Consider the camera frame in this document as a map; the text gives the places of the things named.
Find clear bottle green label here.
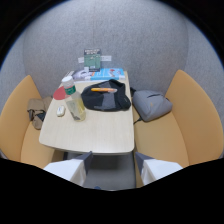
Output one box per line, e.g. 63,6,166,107
61,75,87,122

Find light wooden table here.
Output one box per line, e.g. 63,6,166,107
38,69,136,156

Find orange bench seat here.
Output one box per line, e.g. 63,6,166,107
131,69,224,188
0,74,65,170

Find small white case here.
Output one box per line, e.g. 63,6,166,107
55,105,67,118

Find grey backpack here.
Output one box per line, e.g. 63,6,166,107
129,86,174,125

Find tan bag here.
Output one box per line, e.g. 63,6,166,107
26,96,54,131

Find red round disc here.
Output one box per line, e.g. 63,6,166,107
52,86,71,101

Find black cloth bag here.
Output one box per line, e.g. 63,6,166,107
80,78,132,112

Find orange pen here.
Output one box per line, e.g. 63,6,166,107
90,87,118,94

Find white book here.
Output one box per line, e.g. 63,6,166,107
61,68,93,82

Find blue book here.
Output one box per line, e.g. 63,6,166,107
89,68,126,81

